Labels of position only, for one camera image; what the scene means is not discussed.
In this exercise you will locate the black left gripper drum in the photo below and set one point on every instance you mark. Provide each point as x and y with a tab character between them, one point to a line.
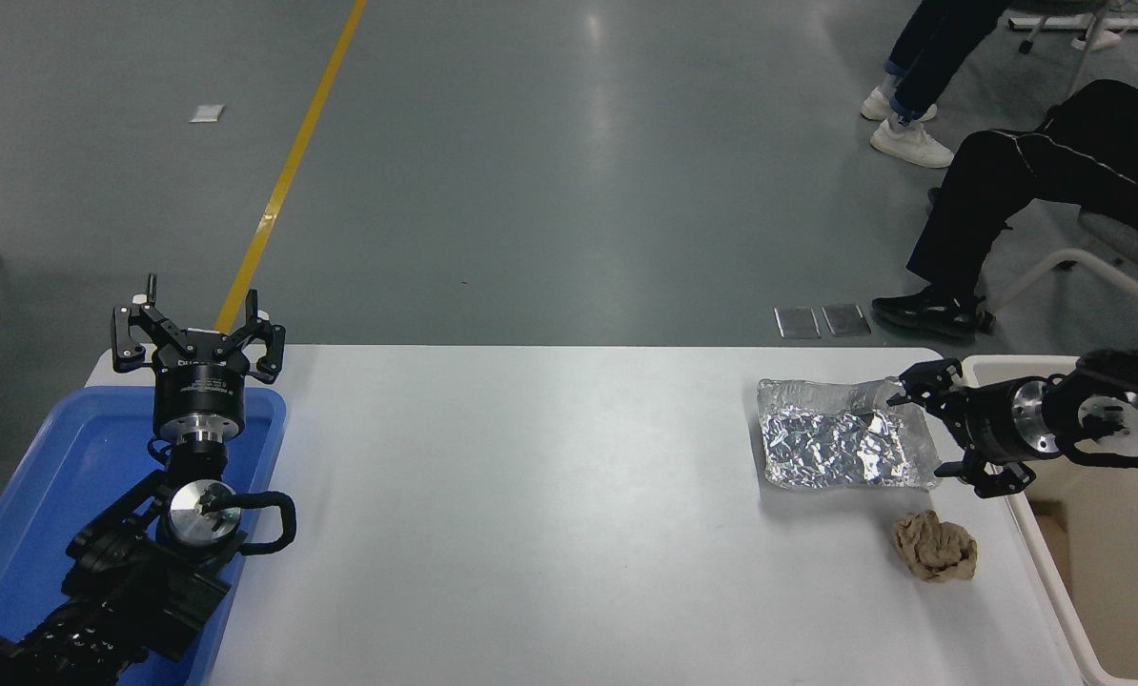
202	395

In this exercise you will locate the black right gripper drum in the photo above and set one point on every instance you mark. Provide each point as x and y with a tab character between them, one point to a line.
988	424

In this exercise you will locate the foil tray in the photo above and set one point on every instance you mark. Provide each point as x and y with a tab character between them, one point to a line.
817	448

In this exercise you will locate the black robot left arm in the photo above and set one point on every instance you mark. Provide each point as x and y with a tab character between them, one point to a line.
121	581

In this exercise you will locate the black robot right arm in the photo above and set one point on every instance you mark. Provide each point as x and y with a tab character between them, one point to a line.
1117	414

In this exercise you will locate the metal floor plate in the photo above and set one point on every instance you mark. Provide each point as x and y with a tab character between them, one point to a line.
798	322
846	320

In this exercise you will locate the crumpled tan paper ball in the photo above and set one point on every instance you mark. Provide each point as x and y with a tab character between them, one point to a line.
936	548

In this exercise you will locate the blue plastic tray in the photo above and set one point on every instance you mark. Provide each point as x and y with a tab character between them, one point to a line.
73	476

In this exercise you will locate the large pale plastic bin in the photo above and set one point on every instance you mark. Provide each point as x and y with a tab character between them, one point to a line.
1122	572

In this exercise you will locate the yellow floor tape line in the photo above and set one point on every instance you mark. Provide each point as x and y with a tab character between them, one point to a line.
288	171

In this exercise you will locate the grey white office chair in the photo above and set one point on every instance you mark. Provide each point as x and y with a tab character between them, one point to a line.
1122	238

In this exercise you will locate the walking person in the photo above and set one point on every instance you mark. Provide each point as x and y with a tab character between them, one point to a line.
922	143

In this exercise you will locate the seated person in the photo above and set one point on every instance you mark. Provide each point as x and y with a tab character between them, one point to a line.
1055	171

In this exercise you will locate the white wheeled chair base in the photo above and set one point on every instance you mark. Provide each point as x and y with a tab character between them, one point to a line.
1093	38

